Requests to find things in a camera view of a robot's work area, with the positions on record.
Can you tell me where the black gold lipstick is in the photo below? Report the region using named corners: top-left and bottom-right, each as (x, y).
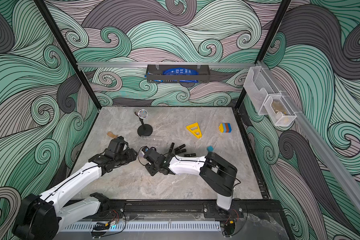
top-left (168, 143), bottom-right (175, 154)

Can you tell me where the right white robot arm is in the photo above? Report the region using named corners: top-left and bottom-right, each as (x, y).
top-left (138, 146), bottom-right (238, 211)

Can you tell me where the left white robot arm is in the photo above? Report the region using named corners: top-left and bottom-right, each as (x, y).
top-left (12, 137), bottom-right (139, 240)

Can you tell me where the brown wooden block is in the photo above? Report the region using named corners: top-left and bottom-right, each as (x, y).
top-left (107, 131), bottom-right (118, 139)

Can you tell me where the black lipstick tube middle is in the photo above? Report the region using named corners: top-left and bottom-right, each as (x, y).
top-left (175, 149), bottom-right (187, 155)

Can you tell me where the black lipstick tube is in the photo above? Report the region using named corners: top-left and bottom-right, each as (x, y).
top-left (184, 153), bottom-right (196, 158)
top-left (175, 144), bottom-right (186, 151)
top-left (175, 149), bottom-right (187, 155)

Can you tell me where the black lipstick tube upper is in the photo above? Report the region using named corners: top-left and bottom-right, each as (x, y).
top-left (175, 144), bottom-right (186, 151)

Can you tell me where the black lipstick tube lower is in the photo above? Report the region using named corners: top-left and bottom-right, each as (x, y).
top-left (184, 153), bottom-right (196, 158)

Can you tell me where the yellow triangle toy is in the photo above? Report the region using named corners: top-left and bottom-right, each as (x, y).
top-left (186, 123), bottom-right (203, 139)

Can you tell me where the multicolour block stack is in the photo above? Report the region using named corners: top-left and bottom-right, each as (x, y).
top-left (219, 123), bottom-right (232, 133)

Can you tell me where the blue item in tray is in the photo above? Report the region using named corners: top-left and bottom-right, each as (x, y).
top-left (162, 68), bottom-right (199, 76)

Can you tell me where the white slotted cable duct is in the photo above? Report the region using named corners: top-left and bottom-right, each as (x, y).
top-left (61, 221), bottom-right (221, 233)

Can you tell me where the black wall tray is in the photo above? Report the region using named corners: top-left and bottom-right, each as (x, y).
top-left (145, 64), bottom-right (211, 84)

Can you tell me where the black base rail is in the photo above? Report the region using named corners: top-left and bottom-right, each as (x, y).
top-left (64, 197), bottom-right (289, 223)

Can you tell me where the aluminium rail back wall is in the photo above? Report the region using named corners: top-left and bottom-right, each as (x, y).
top-left (77, 61), bottom-right (255, 69)

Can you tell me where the aluminium rail wall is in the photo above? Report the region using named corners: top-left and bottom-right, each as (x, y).
top-left (256, 61), bottom-right (360, 213)
top-left (77, 61), bottom-right (255, 69)

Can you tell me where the clear wall bin large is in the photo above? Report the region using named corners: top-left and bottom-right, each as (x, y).
top-left (244, 66), bottom-right (281, 115)

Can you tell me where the clear wall bin small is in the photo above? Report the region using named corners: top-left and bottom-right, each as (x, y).
top-left (264, 95), bottom-right (297, 127)

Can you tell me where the aluminium rail right wall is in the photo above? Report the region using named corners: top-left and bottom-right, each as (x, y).
top-left (256, 61), bottom-right (360, 213)

